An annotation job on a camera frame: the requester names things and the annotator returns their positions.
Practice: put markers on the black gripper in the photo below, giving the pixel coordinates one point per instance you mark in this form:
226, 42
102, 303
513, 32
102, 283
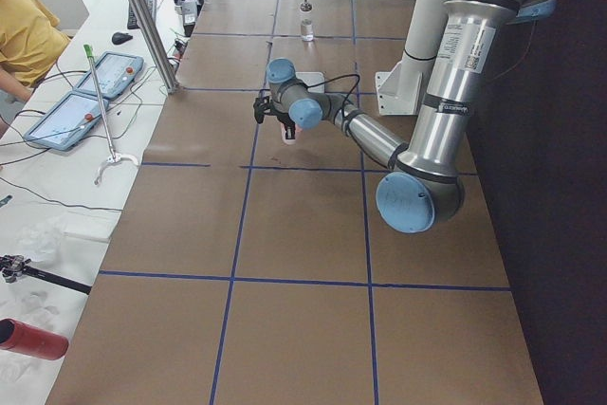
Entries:
284, 119

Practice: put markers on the pink paper cup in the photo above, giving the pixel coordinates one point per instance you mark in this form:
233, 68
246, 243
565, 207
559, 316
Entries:
289, 134

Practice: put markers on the glass sauce bottle metal pourer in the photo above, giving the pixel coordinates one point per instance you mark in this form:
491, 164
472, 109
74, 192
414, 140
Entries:
306, 21

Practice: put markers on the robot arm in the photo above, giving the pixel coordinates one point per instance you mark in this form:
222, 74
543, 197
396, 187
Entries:
436, 80

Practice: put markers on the digital kitchen scale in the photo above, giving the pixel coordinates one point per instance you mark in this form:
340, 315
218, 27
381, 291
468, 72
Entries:
314, 80

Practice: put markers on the blue teach pendant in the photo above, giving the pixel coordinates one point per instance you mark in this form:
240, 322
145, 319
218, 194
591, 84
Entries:
115, 72
66, 123

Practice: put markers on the black computer mouse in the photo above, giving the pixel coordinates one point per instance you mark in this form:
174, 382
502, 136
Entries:
119, 38

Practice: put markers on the person in yellow shirt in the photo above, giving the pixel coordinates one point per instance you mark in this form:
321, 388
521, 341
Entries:
31, 44

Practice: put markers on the black tripod stick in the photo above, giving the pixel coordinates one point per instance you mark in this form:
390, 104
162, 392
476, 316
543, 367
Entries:
15, 267

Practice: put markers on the red cylinder can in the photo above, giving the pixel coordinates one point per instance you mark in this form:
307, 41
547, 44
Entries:
19, 337

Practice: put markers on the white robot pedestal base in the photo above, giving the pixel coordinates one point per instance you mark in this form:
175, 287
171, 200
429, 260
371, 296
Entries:
401, 90

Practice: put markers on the green handled reacher grabber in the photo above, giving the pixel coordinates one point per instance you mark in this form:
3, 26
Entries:
114, 156

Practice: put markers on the aluminium frame post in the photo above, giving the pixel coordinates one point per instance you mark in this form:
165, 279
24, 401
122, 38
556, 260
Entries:
152, 39

